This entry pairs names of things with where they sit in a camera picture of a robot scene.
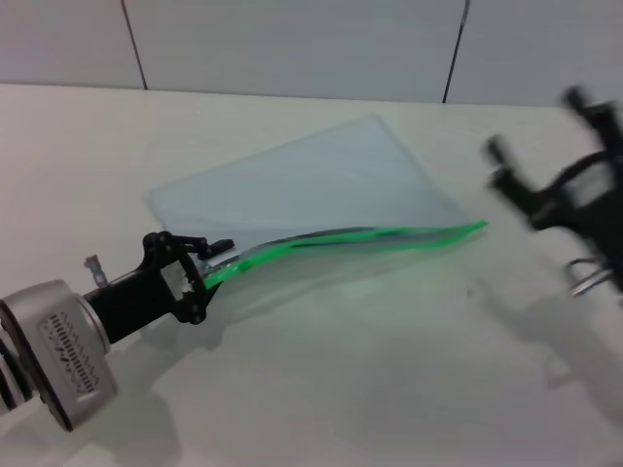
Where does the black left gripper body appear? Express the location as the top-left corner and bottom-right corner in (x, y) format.
(82, 232), (205, 344)

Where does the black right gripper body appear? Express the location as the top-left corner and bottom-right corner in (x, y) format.
(527, 151), (623, 293)

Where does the clear document bag green zipper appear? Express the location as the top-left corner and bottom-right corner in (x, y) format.
(144, 112), (490, 317)

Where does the silver plug connector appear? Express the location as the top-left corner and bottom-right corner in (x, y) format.
(84, 254), (109, 289)

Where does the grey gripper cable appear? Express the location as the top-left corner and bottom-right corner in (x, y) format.
(566, 257), (615, 299)

